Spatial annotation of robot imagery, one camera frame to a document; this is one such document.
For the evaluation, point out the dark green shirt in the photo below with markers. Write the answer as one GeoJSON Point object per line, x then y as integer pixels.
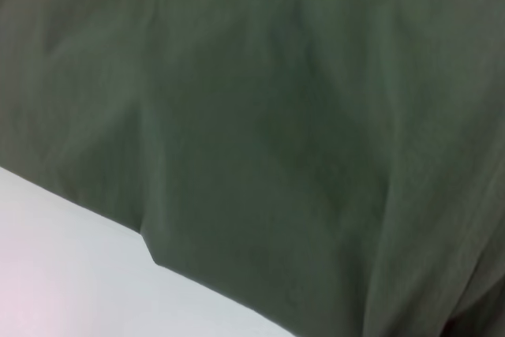
{"type": "Point", "coordinates": [276, 96]}

